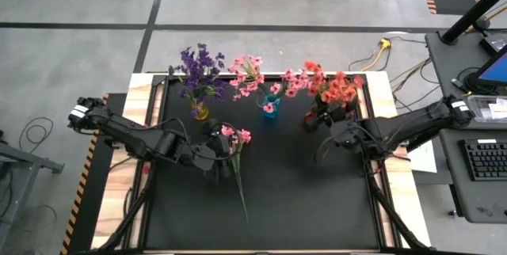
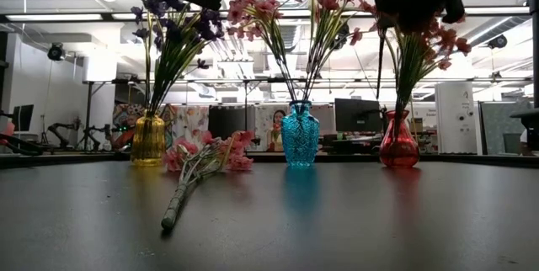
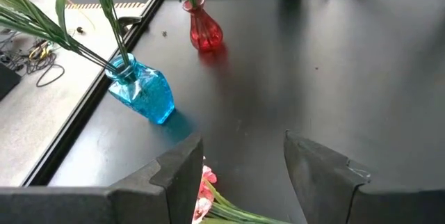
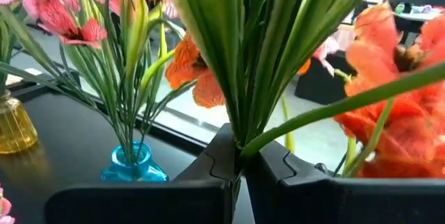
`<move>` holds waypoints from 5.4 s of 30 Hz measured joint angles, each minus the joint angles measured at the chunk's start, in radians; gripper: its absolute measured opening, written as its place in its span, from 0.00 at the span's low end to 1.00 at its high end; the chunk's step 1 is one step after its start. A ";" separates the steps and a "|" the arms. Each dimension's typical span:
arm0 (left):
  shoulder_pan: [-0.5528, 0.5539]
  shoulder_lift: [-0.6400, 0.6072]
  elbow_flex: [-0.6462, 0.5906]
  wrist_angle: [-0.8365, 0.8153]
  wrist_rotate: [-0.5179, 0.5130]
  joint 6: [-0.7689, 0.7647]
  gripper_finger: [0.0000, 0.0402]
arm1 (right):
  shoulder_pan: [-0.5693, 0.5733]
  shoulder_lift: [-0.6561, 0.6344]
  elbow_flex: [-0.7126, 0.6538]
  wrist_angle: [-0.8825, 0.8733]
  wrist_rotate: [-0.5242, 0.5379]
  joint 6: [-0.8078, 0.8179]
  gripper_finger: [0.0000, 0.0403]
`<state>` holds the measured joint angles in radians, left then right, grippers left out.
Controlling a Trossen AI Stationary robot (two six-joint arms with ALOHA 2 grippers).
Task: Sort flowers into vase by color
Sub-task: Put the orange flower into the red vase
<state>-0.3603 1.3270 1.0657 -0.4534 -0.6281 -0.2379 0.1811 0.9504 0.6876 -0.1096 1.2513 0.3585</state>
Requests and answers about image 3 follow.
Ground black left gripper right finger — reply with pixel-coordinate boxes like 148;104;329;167
283;129;445;224

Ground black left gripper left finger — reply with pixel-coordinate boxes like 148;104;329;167
0;131;204;224

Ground blue glass vase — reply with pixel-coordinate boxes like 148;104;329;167
105;52;176;125

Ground red glass vase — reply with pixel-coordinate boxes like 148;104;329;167
182;0;224;51

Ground black table mat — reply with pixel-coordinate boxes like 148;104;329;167
48;0;445;224

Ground black floor cable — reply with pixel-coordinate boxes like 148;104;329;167
0;25;66;88

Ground yellow plug with cable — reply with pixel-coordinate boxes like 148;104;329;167
27;39;53;61

